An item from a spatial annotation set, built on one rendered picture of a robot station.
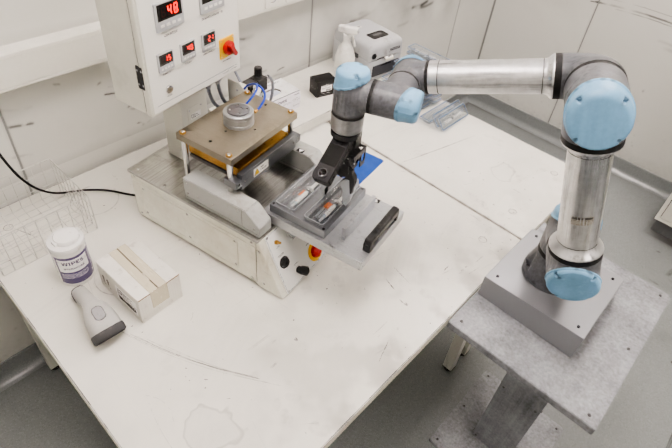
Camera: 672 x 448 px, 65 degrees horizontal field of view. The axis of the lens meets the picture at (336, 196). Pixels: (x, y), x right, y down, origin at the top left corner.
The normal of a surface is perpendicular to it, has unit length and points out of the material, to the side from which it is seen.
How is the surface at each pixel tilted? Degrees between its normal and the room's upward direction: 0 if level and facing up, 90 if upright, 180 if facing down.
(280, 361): 0
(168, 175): 0
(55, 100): 90
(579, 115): 81
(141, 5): 90
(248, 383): 0
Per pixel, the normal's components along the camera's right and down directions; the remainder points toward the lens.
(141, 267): 0.07, -0.74
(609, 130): -0.33, 0.47
